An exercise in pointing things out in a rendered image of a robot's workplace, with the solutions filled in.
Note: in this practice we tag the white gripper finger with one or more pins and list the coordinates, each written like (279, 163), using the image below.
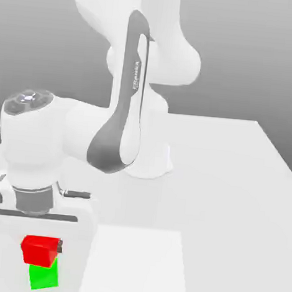
(60, 246)

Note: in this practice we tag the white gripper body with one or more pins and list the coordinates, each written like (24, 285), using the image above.
(84, 226)

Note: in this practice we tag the small red cube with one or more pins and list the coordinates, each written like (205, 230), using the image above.
(38, 251)

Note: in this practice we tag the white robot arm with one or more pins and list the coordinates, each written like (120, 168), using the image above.
(37, 136)

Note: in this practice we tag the small green cube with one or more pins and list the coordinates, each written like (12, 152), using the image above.
(43, 276)

